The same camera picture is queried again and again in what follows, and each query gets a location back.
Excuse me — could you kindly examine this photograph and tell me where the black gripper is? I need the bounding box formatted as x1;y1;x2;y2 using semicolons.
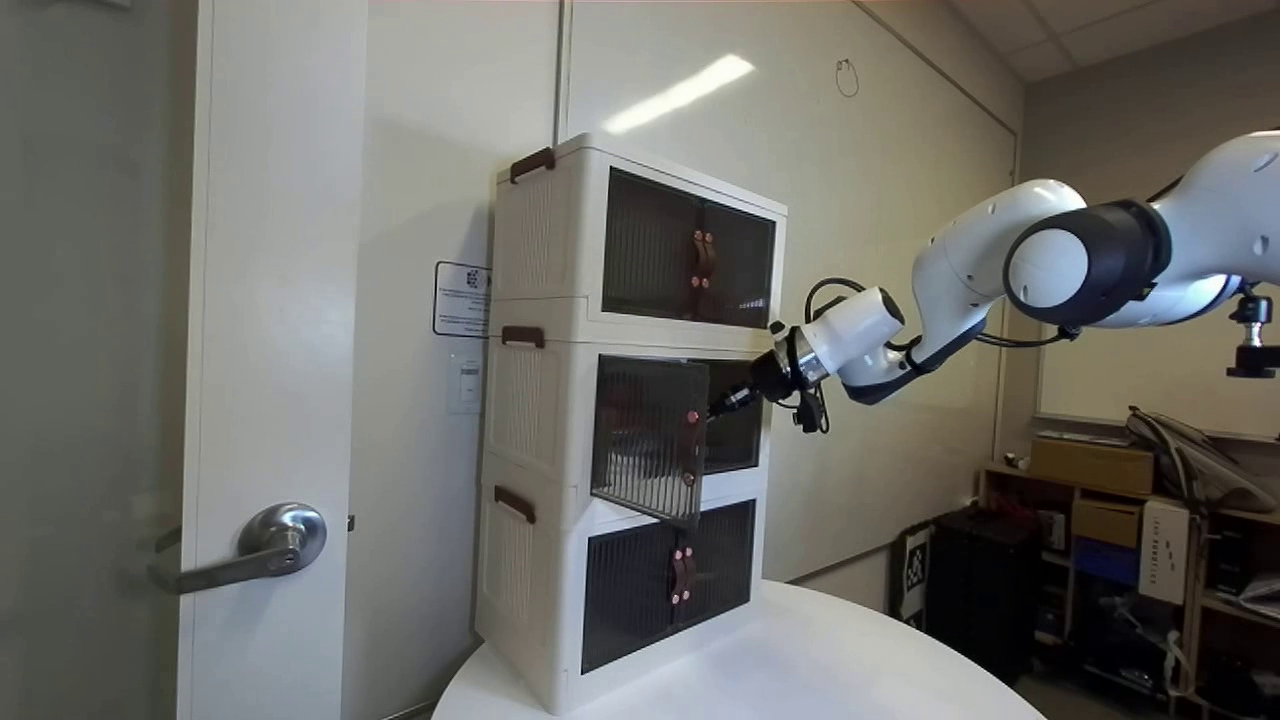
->
714;336;821;415

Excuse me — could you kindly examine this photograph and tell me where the white stacked shelf cabinet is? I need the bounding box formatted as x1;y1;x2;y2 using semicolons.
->
471;127;793;717

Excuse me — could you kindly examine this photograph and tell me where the wooden storage shelf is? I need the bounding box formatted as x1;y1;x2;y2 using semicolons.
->
980;455;1280;720

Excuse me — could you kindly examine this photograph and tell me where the black white marker board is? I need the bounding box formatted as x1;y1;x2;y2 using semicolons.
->
891;522;938;624

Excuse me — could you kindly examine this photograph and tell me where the black patterned board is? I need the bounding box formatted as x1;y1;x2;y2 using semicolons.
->
924;507;1040;689

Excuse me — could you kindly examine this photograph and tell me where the brown cardboard box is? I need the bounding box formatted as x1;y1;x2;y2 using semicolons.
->
1024;436;1161;504

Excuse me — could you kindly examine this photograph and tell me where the white box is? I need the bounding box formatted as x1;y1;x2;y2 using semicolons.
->
1134;491;1194;609

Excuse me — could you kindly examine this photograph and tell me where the grey room door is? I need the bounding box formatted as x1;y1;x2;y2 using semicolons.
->
0;0;371;720

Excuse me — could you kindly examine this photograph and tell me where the glossy white wall board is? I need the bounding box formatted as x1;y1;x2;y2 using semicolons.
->
554;0;1030;591

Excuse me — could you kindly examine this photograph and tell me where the paper wall sign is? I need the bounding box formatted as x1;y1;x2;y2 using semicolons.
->
426;257;495;338

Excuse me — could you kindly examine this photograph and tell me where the metal lever door handle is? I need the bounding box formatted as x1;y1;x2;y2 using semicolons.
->
146;494;330;601

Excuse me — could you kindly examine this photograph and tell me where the black camera on stand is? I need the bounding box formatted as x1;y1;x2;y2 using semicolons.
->
1224;289;1280;384

